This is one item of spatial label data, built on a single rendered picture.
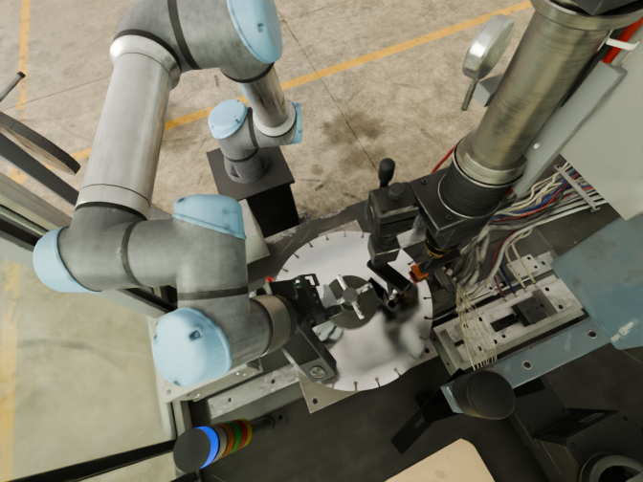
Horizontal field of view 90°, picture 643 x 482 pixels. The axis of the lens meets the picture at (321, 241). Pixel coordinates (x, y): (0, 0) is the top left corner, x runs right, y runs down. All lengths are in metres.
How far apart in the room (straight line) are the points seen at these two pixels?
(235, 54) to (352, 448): 0.81
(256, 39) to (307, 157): 1.58
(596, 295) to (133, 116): 0.58
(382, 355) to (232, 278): 0.39
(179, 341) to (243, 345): 0.06
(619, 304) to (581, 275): 0.04
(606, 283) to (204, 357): 0.40
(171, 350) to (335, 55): 2.66
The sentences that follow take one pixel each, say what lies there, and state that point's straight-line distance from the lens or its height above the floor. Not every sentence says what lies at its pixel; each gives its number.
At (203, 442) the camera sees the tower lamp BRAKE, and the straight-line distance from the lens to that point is 0.47.
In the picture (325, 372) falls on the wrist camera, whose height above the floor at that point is 1.09.
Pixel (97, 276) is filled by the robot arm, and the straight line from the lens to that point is 0.41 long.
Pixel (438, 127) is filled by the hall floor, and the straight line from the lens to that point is 2.33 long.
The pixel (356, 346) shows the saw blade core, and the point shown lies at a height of 0.95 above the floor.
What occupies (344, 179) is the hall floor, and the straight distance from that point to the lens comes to 1.99.
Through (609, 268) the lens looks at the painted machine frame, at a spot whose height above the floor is 1.29.
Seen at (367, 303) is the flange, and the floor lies 0.96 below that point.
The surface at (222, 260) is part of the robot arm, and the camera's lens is 0.34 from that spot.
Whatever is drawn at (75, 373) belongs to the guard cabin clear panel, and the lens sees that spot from 0.67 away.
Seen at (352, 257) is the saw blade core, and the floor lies 0.95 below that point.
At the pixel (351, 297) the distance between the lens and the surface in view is 0.62.
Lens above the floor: 1.60
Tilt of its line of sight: 64 degrees down
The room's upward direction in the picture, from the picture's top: 10 degrees counter-clockwise
